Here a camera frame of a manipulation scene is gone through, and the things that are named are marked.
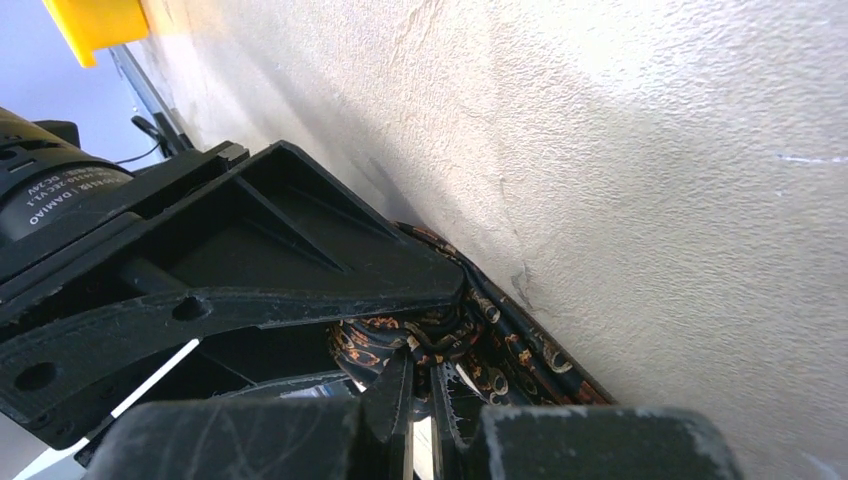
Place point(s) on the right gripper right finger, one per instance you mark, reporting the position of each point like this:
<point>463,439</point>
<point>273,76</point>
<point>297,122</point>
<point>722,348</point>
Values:
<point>472,440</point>

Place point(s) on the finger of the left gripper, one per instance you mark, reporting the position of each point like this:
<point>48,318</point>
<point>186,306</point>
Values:
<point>102,269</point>

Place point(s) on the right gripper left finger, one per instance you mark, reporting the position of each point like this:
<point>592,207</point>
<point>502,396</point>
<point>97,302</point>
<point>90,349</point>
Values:
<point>367,437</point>

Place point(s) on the dark brown patterned tie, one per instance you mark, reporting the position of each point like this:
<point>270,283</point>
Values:
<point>506,354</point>

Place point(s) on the yellow plastic bin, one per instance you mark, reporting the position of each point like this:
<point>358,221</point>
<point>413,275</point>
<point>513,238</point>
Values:
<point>92,25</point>

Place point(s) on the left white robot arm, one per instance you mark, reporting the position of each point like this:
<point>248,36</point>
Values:
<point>225,362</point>

